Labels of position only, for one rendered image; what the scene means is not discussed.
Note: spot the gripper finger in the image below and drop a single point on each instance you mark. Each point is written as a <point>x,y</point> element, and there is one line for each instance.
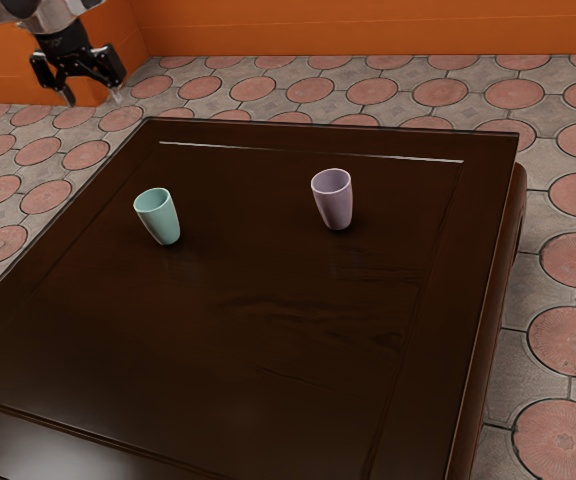
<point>50,75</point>
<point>110,65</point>

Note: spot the teal cup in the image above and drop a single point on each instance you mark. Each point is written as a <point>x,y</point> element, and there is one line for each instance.
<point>158,215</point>

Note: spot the purple cup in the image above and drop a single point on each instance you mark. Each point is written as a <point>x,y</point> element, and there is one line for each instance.
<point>333,197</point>

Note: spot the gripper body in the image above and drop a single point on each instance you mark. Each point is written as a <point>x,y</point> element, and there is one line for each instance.
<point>65,47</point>

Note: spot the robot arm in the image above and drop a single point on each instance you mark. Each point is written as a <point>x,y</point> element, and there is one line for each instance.
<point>48,12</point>

